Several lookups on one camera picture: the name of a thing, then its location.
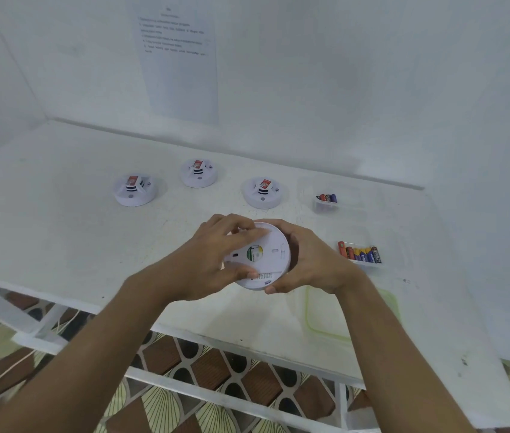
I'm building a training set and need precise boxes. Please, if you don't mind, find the person's right hand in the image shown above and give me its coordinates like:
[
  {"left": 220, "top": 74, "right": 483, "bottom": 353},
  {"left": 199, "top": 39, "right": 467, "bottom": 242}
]
[{"left": 258, "top": 218, "right": 369, "bottom": 297}]

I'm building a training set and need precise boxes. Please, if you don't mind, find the person's left hand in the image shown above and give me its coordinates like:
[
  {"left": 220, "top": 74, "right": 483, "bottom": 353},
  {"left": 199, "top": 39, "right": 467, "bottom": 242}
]
[{"left": 144, "top": 213, "right": 270, "bottom": 306}]

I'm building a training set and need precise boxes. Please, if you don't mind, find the large green-rimmed clear lid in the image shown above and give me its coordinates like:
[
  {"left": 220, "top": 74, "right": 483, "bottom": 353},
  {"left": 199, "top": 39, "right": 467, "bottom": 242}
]
[{"left": 304, "top": 286, "right": 400, "bottom": 343}]

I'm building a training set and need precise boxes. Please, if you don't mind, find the white round smoke detector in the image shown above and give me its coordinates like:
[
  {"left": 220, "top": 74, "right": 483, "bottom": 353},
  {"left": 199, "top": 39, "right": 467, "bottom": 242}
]
[
  {"left": 179, "top": 158, "right": 218, "bottom": 189},
  {"left": 223, "top": 222, "right": 292, "bottom": 292},
  {"left": 112, "top": 174, "right": 157, "bottom": 208},
  {"left": 241, "top": 176, "right": 284, "bottom": 210}
]

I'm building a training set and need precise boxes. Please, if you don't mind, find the large clear plastic container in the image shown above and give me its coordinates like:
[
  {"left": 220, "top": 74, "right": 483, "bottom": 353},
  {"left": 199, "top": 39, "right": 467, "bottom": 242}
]
[{"left": 334, "top": 225, "right": 407, "bottom": 271}]

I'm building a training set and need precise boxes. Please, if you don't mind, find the clear battery container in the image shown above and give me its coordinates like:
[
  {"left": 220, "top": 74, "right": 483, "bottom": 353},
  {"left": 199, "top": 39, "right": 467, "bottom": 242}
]
[{"left": 298, "top": 175, "right": 373, "bottom": 217}]

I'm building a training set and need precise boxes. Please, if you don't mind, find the person's right forearm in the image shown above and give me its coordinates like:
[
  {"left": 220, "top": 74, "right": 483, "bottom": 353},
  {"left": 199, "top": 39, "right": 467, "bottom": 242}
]
[{"left": 335, "top": 274, "right": 477, "bottom": 433}]

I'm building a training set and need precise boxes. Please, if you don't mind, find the printed white paper sheet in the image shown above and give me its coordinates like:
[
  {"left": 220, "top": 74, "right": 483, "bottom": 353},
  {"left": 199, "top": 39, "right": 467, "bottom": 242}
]
[{"left": 126, "top": 0, "right": 219, "bottom": 126}]

